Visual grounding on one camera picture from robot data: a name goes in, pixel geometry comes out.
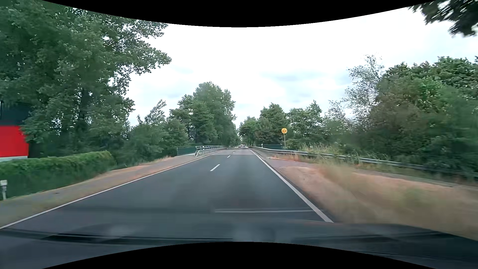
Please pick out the bridge railing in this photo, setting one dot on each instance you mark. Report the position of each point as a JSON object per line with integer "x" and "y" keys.
{"x": 211, "y": 148}

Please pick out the green fence panel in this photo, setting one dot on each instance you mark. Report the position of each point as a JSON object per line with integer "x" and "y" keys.
{"x": 272, "y": 147}

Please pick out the round yellow road sign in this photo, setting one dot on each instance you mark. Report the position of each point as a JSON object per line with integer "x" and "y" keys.
{"x": 284, "y": 131}

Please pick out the green noise barrier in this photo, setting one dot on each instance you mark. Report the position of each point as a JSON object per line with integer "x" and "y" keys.
{"x": 186, "y": 150}

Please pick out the car's own bonnet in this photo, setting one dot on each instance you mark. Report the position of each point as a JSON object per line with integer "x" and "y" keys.
{"x": 239, "y": 233}

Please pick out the row of trees and bushes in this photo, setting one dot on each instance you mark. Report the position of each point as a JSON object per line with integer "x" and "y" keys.
{"x": 410, "y": 115}

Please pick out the trimmed green hedge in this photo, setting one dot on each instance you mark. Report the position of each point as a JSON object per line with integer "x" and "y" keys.
{"x": 48, "y": 170}

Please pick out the red and white building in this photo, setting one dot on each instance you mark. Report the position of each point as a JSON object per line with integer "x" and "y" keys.
{"x": 11, "y": 142}

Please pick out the overhanging tree branch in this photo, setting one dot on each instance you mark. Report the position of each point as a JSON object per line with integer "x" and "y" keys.
{"x": 453, "y": 15}

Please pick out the grey metal guard rail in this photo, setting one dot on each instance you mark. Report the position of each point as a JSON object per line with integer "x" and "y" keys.
{"x": 373, "y": 161}

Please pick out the white marker post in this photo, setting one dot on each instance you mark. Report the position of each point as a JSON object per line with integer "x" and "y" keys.
{"x": 3, "y": 185}

